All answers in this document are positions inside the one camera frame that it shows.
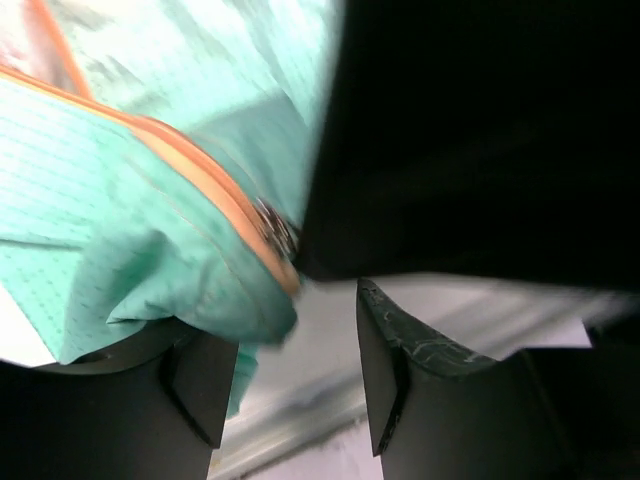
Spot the aluminium table front rail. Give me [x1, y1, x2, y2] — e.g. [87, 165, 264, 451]
[208, 372, 366, 479]

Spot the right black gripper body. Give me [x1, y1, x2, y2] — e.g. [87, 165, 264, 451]
[299, 1, 639, 290]

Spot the orange and teal jacket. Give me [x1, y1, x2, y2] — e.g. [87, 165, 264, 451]
[1, 1, 344, 415]

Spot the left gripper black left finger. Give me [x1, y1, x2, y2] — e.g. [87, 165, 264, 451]
[1, 319, 238, 480]

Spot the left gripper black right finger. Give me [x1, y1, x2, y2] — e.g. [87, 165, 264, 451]
[356, 279, 576, 479]

